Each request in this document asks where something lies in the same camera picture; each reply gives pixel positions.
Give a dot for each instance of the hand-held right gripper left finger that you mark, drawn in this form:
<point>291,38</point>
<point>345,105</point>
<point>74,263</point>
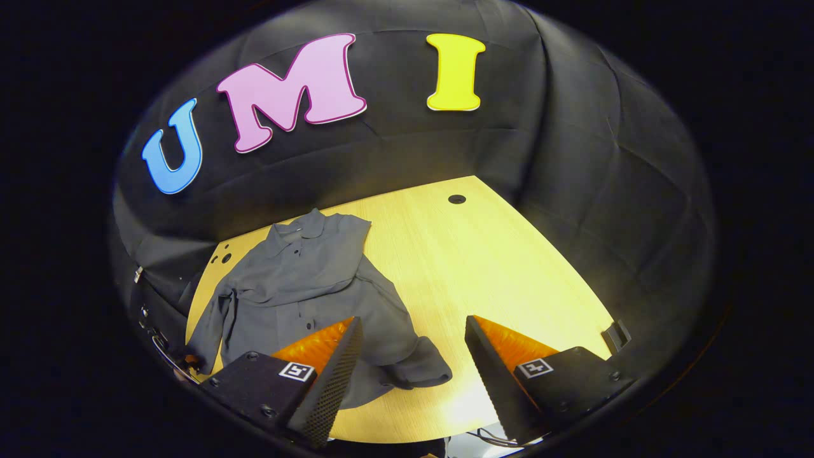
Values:
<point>334,381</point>

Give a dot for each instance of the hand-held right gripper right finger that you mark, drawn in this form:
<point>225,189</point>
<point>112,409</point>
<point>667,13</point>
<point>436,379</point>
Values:
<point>493,381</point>

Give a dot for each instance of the grey button-up shirt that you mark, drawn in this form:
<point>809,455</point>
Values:
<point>299,286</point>

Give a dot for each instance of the silver clip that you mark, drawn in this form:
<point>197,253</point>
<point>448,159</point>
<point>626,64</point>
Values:
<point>138,275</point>

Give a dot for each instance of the black backdrop cloth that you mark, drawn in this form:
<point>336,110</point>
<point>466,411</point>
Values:
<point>572,159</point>

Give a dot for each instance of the black table bracket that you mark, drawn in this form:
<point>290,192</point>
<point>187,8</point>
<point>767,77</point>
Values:
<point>617,335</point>

